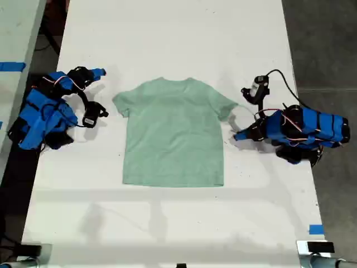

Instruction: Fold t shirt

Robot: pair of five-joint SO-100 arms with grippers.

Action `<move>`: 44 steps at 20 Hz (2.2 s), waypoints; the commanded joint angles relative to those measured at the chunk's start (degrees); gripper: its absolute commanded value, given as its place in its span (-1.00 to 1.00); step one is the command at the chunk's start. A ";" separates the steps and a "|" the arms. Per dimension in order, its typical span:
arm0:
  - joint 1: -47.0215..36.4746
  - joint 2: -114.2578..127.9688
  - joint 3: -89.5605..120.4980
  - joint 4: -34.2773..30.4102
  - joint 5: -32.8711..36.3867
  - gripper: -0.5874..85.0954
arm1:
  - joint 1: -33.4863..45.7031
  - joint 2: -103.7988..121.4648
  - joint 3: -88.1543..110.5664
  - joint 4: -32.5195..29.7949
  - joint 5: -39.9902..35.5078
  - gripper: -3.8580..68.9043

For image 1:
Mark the small black box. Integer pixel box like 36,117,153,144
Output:
307,242,335,253
20,244,42,256

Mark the black floor cable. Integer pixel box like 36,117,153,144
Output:
35,26,61,56

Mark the grey side table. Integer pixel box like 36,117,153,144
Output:
0,0,47,174

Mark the metal table bracket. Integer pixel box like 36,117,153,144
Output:
0,243,53,268
296,240,357,268

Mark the pale green T-shirt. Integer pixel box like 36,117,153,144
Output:
112,76,239,188

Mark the short blue tape strip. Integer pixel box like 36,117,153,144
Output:
308,224,325,236

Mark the long blue tape strip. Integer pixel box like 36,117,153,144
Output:
0,62,27,72

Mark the black cable bundle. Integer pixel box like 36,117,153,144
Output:
0,220,23,259

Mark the black and white camera box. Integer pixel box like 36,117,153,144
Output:
241,75,271,102

